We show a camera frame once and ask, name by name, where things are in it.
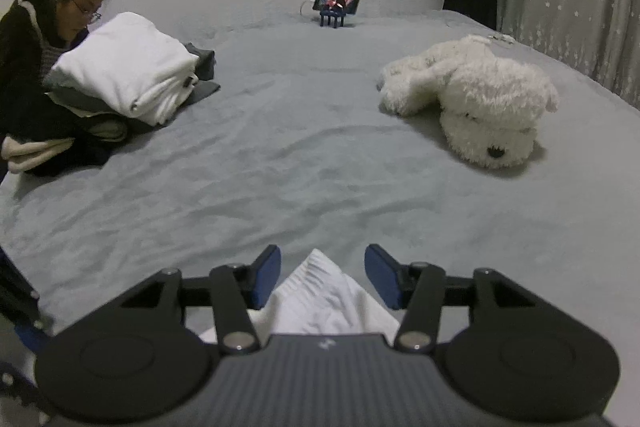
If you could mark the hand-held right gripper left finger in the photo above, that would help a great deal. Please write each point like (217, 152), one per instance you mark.
(267, 277)

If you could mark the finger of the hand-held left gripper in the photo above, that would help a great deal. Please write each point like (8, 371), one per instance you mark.
(32, 339)

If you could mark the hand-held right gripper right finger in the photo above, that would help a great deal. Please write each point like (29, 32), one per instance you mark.
(380, 277)

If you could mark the white pants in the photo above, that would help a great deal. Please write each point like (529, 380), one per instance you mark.
(320, 302)

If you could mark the cream folded garment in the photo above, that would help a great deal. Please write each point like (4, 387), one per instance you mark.
(30, 152)

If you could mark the black folded garment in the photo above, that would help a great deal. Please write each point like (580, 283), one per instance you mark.
(80, 154)

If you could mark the white plush dog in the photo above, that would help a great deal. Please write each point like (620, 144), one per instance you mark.
(475, 92)

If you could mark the grey folded garment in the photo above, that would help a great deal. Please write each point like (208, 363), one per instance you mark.
(205, 72)

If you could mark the white folded garment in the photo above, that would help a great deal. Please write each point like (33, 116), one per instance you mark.
(125, 62)

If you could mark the blue phone stand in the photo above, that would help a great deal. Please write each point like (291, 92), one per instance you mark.
(336, 19)

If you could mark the smartphone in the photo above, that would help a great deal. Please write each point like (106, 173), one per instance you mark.
(337, 2)

